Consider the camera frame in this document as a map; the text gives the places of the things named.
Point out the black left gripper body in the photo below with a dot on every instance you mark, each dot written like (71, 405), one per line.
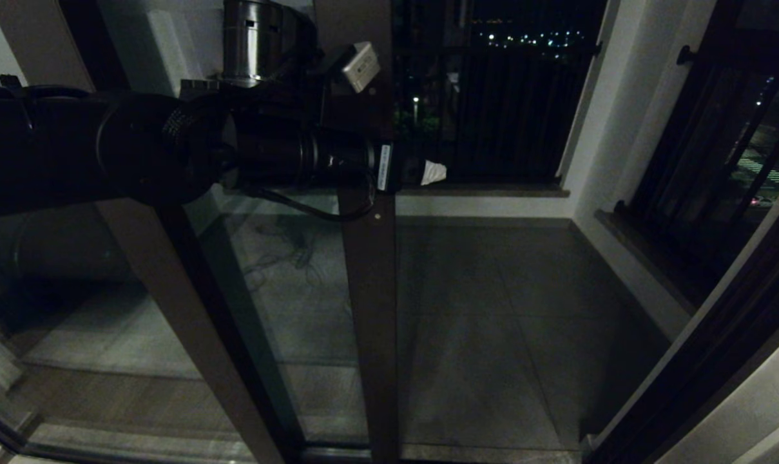
(399, 167)

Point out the left gripper white-taped finger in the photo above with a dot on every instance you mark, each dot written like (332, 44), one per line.
(431, 167)
(431, 178)

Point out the brown-framed sliding glass door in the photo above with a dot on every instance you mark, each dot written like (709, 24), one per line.
(373, 322)

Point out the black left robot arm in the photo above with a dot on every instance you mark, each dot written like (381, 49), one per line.
(105, 148)

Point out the brown stone window sill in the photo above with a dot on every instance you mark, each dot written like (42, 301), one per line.
(647, 264)

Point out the brown-framed fixed glass panel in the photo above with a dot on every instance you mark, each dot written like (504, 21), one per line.
(189, 335)

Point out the dark brown door jamb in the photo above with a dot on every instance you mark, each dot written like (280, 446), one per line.
(705, 374)

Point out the dark front-load washing machine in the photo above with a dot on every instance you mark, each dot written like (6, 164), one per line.
(54, 251)

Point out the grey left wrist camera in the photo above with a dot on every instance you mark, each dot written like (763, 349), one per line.
(362, 66)

